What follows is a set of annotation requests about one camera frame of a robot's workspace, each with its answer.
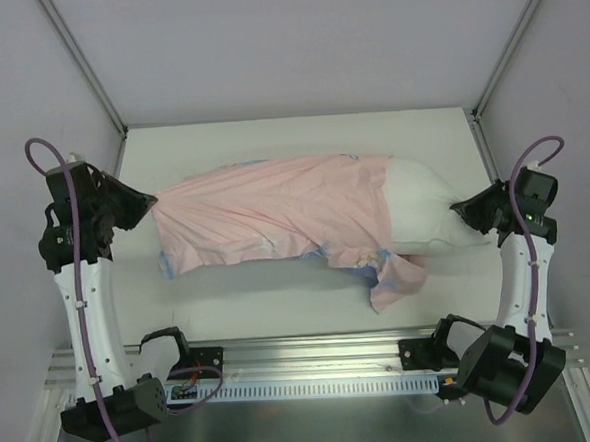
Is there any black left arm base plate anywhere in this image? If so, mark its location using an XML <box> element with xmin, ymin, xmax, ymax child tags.
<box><xmin>169</xmin><ymin>346</ymin><xmax>225</xmax><ymax>380</ymax></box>

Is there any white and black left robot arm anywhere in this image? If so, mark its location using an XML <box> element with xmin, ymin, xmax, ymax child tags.
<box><xmin>39</xmin><ymin>161</ymin><xmax>193</xmax><ymax>442</ymax></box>

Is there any thin purple base cable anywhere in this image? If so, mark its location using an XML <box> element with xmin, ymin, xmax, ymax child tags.
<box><xmin>410</xmin><ymin>390</ymin><xmax>468</xmax><ymax>415</ymax></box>
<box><xmin>163</xmin><ymin>364</ymin><xmax>226</xmax><ymax>415</ymax></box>

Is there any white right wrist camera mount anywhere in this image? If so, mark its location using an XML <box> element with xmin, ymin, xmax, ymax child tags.
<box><xmin>525</xmin><ymin>160</ymin><xmax>543</xmax><ymax>172</ymax></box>

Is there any left aluminium frame post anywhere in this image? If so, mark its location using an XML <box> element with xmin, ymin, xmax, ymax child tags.
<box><xmin>35</xmin><ymin>0</ymin><xmax>128</xmax><ymax>137</ymax></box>

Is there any aluminium mounting rail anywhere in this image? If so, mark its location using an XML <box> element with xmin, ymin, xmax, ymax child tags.
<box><xmin>40</xmin><ymin>315</ymin><xmax>580</xmax><ymax>398</ymax></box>

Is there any aluminium frame post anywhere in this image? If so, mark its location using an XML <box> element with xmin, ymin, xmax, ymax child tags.
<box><xmin>35</xmin><ymin>0</ymin><xmax>128</xmax><ymax>137</ymax></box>
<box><xmin>471</xmin><ymin>0</ymin><xmax>544</xmax><ymax>122</ymax></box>

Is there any blue and pink printed pillowcase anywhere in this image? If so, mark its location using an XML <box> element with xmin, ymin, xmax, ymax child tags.
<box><xmin>151</xmin><ymin>154</ymin><xmax>428</xmax><ymax>312</ymax></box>

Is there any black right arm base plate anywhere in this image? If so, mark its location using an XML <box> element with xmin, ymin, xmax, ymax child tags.
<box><xmin>398</xmin><ymin>337</ymin><xmax>445</xmax><ymax>372</ymax></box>

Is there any right aluminium frame post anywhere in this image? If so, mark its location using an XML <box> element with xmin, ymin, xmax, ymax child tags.
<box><xmin>471</xmin><ymin>0</ymin><xmax>544</xmax><ymax>122</ymax></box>

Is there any white slotted cable duct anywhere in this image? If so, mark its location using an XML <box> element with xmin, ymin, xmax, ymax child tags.
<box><xmin>164</xmin><ymin>366</ymin><xmax>441</xmax><ymax>409</ymax></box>

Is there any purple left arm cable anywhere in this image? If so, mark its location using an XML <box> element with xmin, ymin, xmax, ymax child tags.
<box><xmin>22</xmin><ymin>132</ymin><xmax>155</xmax><ymax>442</ymax></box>

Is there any thin purple right base cable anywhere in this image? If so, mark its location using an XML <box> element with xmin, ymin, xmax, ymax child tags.
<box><xmin>410</xmin><ymin>390</ymin><xmax>468</xmax><ymax>415</ymax></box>

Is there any white pillow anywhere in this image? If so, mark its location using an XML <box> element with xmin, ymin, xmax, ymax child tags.
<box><xmin>382</xmin><ymin>158</ymin><xmax>489</xmax><ymax>256</ymax></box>

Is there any thin purple left base cable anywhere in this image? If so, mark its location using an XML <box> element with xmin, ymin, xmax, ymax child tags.
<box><xmin>163</xmin><ymin>364</ymin><xmax>226</xmax><ymax>415</ymax></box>

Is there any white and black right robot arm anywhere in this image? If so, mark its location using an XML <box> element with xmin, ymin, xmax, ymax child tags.
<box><xmin>431</xmin><ymin>167</ymin><xmax>566</xmax><ymax>424</ymax></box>

